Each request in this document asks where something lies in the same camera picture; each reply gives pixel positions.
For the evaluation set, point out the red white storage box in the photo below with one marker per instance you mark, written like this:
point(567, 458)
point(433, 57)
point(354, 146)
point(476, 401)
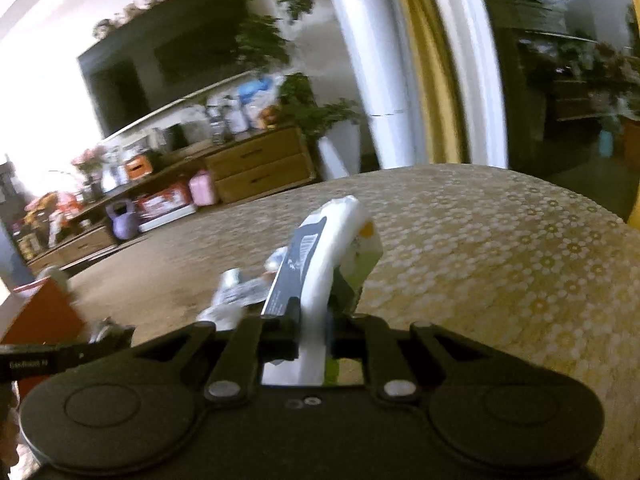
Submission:
point(168, 205)

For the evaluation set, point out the red cardboard box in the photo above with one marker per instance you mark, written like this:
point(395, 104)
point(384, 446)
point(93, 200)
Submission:
point(40, 313)

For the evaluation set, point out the pink flower vase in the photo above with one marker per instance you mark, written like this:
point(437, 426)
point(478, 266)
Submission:
point(90, 164)

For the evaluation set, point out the purple kettlebell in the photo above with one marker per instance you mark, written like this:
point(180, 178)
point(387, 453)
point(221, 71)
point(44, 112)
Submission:
point(124, 218)

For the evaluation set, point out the white standing air conditioner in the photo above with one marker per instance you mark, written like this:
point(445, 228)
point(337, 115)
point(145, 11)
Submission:
point(378, 50)

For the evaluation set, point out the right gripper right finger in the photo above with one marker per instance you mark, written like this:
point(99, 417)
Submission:
point(369, 340)

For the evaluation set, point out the yellow curtain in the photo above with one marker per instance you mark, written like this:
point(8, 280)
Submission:
point(438, 91)

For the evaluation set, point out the plush toys on television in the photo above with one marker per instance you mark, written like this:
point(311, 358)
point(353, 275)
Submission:
point(125, 16)

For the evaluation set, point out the tall green potted plant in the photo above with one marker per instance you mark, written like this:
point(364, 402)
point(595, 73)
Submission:
point(331, 129)

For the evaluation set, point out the yellow giraffe figure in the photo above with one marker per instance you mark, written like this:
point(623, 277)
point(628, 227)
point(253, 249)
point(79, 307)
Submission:
point(634, 217)

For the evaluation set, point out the blue bag on cabinet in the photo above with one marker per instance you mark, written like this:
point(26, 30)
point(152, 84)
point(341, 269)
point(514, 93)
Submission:
point(248, 88)

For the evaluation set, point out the white green tube package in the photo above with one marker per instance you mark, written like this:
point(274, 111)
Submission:
point(329, 258)

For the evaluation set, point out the wooden tv cabinet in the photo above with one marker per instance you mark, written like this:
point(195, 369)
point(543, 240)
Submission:
point(253, 167)

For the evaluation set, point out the orange retro radio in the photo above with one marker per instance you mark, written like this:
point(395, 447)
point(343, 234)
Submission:
point(138, 167)

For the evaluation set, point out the silver foil wrapper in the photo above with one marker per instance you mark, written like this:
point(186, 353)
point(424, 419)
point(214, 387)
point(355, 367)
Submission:
point(239, 295)

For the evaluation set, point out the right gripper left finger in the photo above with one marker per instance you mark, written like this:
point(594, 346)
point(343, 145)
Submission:
point(255, 342)

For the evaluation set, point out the person's left hand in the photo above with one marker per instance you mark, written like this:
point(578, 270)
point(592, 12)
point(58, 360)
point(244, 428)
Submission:
point(10, 429)

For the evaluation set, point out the black flat television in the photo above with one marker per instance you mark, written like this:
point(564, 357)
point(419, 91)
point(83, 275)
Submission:
point(164, 54)

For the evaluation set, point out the white plastic bag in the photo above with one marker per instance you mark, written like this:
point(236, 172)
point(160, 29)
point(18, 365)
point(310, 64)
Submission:
point(259, 104)

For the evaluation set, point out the black speaker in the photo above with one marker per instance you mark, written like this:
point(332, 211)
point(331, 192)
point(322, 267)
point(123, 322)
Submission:
point(176, 139)

